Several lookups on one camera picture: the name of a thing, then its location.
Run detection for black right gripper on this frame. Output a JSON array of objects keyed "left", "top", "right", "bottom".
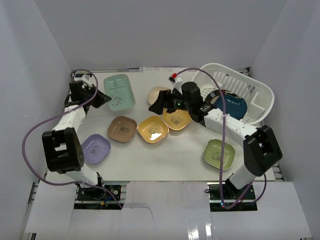
[{"left": 149, "top": 88, "right": 192, "bottom": 116}]

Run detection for cream square panda dish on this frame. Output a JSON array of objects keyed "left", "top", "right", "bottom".
[{"left": 147, "top": 86, "right": 170, "bottom": 106}]

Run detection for yellow square dish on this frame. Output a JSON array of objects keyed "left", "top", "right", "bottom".
[
  {"left": 161, "top": 108, "right": 192, "bottom": 131},
  {"left": 137, "top": 116, "right": 169, "bottom": 144}
]

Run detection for teal rectangular divided plate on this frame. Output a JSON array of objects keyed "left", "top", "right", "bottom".
[{"left": 103, "top": 74, "right": 136, "bottom": 111}]

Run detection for round black striped plate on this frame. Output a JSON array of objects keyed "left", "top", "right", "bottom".
[{"left": 205, "top": 90, "right": 247, "bottom": 108}]

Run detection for green square panda dish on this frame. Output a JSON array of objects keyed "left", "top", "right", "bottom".
[{"left": 202, "top": 139, "right": 236, "bottom": 170}]

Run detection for dark blue leaf plate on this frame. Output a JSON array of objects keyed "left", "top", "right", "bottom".
[{"left": 210, "top": 94, "right": 248, "bottom": 120}]

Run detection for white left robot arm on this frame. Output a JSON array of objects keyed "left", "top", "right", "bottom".
[{"left": 42, "top": 79, "right": 111, "bottom": 200}]

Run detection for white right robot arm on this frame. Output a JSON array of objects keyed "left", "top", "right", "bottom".
[{"left": 148, "top": 82, "right": 283, "bottom": 200}]

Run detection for white plastic dish bin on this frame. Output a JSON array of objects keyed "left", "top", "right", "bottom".
[{"left": 201, "top": 63, "right": 275, "bottom": 126}]

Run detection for black label sticker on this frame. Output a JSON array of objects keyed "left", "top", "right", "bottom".
[{"left": 74, "top": 73, "right": 84, "bottom": 78}]

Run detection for brown square panda dish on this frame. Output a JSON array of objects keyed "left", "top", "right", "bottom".
[{"left": 107, "top": 116, "right": 138, "bottom": 144}]

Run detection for papers at table back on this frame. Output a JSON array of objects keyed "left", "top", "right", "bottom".
[{"left": 139, "top": 67, "right": 186, "bottom": 73}]

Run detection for purple square panda dish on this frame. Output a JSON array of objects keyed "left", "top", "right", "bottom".
[{"left": 81, "top": 134, "right": 111, "bottom": 165}]

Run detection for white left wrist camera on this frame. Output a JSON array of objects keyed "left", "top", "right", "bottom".
[{"left": 79, "top": 73, "right": 91, "bottom": 85}]

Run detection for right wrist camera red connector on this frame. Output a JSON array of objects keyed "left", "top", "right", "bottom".
[{"left": 168, "top": 73, "right": 183, "bottom": 85}]

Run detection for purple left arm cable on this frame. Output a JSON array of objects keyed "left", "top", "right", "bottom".
[{"left": 21, "top": 69, "right": 125, "bottom": 210}]

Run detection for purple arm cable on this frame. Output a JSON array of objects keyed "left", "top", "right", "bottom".
[
  {"left": 21, "top": 69, "right": 125, "bottom": 210},
  {"left": 174, "top": 67, "right": 268, "bottom": 210}
]

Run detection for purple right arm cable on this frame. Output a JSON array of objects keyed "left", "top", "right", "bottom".
[{"left": 174, "top": 67, "right": 268, "bottom": 210}]

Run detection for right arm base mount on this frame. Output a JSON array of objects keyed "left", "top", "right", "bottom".
[{"left": 204, "top": 183, "right": 258, "bottom": 212}]

